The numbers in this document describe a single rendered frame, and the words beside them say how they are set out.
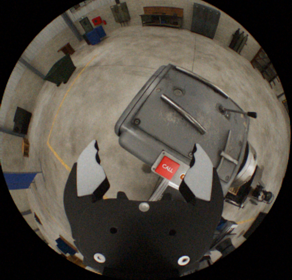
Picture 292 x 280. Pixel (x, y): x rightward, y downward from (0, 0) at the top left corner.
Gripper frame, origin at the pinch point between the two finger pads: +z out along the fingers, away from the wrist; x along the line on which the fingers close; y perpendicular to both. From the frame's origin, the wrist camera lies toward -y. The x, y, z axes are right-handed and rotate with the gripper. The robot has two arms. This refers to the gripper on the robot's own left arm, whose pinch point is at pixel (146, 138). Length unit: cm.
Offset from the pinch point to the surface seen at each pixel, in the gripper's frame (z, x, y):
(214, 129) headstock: 15.7, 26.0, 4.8
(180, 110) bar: 19.0, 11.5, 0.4
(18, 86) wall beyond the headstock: 232, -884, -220
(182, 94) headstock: 25.7, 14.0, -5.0
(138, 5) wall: 460, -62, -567
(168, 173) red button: 7.1, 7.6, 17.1
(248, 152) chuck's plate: 8, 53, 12
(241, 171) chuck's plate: 4, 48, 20
